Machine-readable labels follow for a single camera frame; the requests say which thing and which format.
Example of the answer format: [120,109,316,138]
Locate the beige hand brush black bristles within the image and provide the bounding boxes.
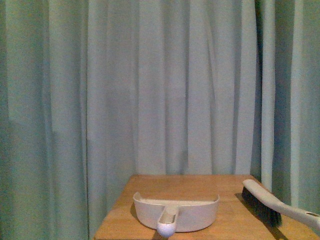
[241,179,320,231]

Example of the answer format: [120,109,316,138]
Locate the pale green curtain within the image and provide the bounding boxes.
[0,0,320,240]

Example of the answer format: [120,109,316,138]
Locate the beige plastic dustpan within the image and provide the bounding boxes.
[133,192,220,238]

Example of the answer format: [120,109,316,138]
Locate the wooden nightstand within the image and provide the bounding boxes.
[93,175,319,240]

